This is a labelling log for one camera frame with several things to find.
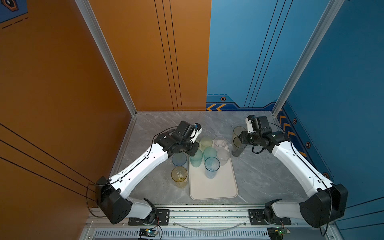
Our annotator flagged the right aluminium corner post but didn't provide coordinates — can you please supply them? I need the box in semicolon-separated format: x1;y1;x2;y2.
272;0;345;117

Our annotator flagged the white rectangular plastic tray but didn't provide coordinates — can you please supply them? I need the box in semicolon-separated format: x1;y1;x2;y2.
189;159;238;201

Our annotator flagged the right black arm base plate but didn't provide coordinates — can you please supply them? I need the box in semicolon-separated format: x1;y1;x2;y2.
248;209;292;226

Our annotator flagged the left green circuit board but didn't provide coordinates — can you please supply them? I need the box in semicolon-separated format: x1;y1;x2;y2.
138;228;159;240

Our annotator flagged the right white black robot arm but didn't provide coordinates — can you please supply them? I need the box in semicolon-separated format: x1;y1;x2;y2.
239;131;349;228

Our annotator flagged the left aluminium corner post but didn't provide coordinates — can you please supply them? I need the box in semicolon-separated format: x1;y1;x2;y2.
75;0;137;117

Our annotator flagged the right green circuit board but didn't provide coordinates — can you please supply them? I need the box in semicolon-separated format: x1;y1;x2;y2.
267;228;291;240

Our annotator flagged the small clear glass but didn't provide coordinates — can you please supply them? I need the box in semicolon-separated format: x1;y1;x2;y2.
213;136;227;151

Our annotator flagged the dark smoke grey cup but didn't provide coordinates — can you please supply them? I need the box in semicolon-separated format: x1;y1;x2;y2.
232;137;247;157

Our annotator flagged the teal cup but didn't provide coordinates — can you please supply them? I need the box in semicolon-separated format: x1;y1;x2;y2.
189;150;203;168
203;147;217;160

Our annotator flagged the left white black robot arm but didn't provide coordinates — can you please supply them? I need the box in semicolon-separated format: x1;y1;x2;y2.
95;133;199;225

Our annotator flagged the aluminium corner post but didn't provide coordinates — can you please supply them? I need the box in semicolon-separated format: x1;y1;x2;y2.
272;0;345;117
75;0;137;117

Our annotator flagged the green dotted textured cup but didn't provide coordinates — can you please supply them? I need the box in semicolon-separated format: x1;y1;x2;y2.
200;137;213;151

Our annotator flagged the tall blue clear cup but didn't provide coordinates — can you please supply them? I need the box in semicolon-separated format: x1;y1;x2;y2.
172;153;188;169

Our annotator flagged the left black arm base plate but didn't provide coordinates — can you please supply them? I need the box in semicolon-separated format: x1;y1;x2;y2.
128;209;170;226

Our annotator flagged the yellow cup left front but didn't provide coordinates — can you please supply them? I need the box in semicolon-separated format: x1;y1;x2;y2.
171;167;188;188

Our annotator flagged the amber yellow cup right back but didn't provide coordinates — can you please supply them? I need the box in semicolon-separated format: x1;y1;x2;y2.
233;126;247;139

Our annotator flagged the tall grey-blue cup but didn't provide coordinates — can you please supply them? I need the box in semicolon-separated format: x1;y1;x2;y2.
204;157;221;179

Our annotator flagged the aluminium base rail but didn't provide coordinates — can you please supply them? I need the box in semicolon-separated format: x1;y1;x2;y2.
80;204;343;240

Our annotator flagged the green circuit board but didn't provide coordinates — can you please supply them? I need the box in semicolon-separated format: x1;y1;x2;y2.
267;228;291;240
138;228;159;240

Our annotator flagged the clear dotted textured cup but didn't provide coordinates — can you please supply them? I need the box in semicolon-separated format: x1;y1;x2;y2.
217;149;230;166

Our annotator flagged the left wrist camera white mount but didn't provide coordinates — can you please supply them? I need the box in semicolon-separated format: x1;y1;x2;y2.
172;121;202;143

